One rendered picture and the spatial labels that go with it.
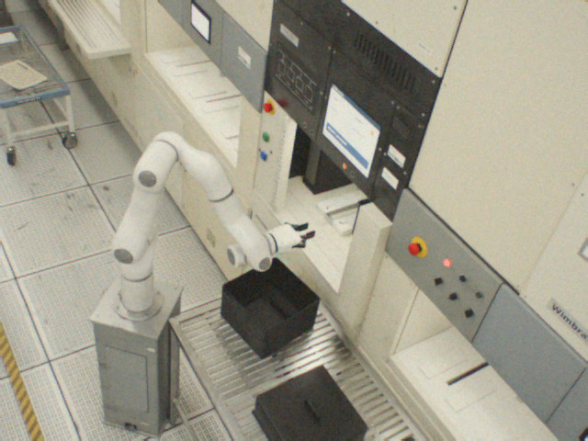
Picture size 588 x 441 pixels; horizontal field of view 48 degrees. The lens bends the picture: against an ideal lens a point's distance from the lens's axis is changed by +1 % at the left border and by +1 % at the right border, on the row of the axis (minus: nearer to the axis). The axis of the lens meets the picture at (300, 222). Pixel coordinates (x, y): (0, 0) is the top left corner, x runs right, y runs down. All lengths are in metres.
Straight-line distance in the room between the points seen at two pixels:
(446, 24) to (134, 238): 1.23
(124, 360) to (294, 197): 1.03
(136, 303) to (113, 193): 1.81
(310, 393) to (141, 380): 0.82
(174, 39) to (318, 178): 1.49
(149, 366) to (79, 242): 1.44
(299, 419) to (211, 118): 1.79
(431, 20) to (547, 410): 1.10
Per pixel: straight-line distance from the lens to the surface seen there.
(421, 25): 1.93
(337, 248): 2.84
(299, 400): 2.35
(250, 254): 2.19
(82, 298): 3.75
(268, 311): 2.68
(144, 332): 2.62
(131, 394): 3.00
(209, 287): 3.77
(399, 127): 2.06
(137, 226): 2.31
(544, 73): 1.67
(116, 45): 4.24
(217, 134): 3.41
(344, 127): 2.29
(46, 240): 4.09
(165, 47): 4.10
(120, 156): 4.64
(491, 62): 1.77
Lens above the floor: 2.83
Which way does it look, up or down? 42 degrees down
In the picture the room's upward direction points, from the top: 10 degrees clockwise
